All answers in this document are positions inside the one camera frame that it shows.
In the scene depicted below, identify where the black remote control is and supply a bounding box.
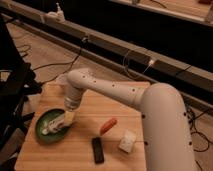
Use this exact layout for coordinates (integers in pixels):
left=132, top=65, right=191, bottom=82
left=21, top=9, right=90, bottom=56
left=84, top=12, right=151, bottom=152
left=92, top=137, right=104, bottom=164

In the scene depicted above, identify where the white sponge block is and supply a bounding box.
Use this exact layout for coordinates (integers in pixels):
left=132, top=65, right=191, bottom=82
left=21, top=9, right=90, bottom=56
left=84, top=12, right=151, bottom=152
left=119, top=130, right=136, bottom=153

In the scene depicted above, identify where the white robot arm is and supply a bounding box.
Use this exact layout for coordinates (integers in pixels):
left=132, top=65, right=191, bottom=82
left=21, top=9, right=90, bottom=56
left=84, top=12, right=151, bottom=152
left=64, top=68, right=197, bottom=171

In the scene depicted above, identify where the black chair frame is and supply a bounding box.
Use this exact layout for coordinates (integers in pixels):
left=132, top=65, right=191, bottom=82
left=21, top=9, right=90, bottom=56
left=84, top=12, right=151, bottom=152
left=0, top=14, right=44, bottom=171

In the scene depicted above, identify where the long metal rail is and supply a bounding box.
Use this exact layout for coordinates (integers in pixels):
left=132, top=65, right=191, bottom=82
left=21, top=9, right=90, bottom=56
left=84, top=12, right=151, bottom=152
left=0, top=0, right=213, bottom=103

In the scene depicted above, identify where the black floor cable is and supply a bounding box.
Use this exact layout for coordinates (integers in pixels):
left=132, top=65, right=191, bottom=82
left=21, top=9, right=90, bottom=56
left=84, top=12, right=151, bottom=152
left=31, top=37, right=88, bottom=84

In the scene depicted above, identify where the white plastic bottle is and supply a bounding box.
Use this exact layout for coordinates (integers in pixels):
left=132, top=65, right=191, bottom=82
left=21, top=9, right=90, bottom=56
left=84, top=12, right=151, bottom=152
left=42, top=114, right=64, bottom=135

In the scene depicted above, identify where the white object on rail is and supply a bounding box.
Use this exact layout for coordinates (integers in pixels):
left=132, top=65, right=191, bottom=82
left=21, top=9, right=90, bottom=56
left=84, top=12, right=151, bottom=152
left=46, top=4, right=65, bottom=22

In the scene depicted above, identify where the orange carrot toy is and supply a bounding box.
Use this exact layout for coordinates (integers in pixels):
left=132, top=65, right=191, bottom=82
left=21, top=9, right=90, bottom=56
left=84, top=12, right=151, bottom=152
left=99, top=118, right=117, bottom=135

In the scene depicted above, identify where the white paper cup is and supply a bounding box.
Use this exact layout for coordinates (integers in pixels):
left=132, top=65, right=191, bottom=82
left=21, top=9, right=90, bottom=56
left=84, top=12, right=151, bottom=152
left=56, top=74, right=67, bottom=86

